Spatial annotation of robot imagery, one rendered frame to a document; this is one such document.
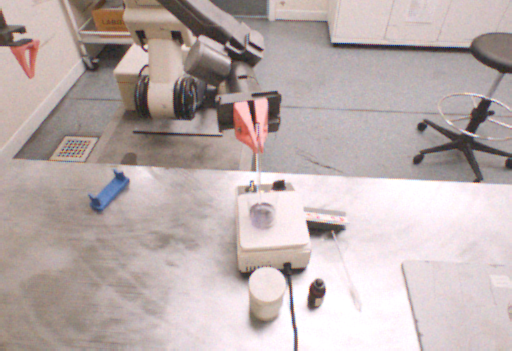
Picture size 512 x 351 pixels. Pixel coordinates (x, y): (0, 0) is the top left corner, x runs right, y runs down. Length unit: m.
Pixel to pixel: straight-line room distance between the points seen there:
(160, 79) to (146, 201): 0.66
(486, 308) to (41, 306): 0.77
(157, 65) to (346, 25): 1.93
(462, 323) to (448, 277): 0.08
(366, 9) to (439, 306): 2.52
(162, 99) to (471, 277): 1.08
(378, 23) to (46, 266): 2.74
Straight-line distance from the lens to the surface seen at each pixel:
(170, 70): 1.36
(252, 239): 0.62
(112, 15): 2.80
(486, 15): 3.29
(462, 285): 0.76
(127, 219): 0.80
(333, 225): 0.73
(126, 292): 0.71
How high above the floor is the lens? 1.36
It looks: 44 degrees down
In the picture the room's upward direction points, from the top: straight up
